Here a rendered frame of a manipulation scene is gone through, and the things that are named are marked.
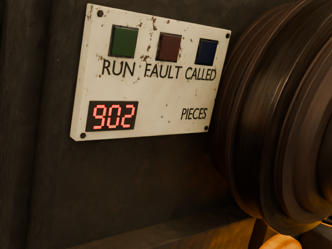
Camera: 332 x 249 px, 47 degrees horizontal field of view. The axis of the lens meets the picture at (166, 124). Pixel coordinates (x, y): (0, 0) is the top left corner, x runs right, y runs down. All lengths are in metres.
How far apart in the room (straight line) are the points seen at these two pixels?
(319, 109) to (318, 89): 0.03
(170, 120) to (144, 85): 0.09
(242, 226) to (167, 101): 0.36
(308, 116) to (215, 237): 0.32
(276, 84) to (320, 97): 0.07
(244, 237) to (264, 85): 0.39
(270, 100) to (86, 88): 0.27
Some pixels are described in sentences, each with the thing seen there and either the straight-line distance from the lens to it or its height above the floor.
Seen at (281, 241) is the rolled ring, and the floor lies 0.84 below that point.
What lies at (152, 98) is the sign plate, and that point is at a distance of 0.58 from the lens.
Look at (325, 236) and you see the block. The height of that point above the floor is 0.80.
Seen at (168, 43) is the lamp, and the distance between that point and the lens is 0.57.
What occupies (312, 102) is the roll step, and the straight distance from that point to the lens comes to 0.62.
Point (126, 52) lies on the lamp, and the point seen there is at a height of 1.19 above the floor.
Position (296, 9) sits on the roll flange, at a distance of 0.67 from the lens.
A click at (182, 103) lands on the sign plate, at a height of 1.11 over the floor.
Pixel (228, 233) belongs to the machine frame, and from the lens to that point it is 0.82.
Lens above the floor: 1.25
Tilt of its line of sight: 16 degrees down
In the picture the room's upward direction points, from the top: 11 degrees clockwise
